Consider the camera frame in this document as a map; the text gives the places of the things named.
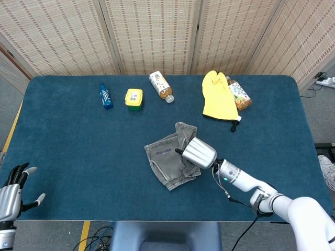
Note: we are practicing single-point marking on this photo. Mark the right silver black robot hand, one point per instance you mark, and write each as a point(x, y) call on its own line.
point(197, 153)

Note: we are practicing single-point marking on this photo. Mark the white sneaker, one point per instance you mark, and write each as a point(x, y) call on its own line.
point(327, 170)

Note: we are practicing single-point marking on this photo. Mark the yellow floor tape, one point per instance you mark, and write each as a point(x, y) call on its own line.
point(13, 125)

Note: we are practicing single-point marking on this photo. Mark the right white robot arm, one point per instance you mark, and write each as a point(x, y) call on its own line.
point(274, 198)

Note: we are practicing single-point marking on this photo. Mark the white power strip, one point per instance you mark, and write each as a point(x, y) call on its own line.
point(326, 81)

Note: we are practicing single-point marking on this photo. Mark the tea bottle with white cap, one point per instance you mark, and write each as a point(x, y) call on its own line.
point(161, 85)

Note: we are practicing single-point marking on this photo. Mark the grey shorts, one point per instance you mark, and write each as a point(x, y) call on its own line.
point(170, 162)

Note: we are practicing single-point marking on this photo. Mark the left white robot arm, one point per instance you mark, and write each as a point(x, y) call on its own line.
point(6, 236)

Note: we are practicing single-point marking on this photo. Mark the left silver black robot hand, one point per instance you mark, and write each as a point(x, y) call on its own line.
point(10, 194)

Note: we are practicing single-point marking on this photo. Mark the tea bottle with colourful label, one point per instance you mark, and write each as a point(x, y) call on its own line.
point(239, 95)

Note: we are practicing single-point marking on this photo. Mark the woven folding screen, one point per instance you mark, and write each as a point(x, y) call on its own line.
point(167, 34)

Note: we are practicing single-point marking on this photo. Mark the black metal frame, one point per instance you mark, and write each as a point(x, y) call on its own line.
point(325, 146)

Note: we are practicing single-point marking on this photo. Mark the yellow oven mitt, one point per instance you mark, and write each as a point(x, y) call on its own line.
point(218, 99)

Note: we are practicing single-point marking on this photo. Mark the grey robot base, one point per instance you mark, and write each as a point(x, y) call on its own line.
point(166, 236)

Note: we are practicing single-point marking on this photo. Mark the blue patterned bottle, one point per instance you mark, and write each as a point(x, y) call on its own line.
point(105, 96)

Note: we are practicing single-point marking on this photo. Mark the yellow green lidded box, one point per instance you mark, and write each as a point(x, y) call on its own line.
point(134, 99)

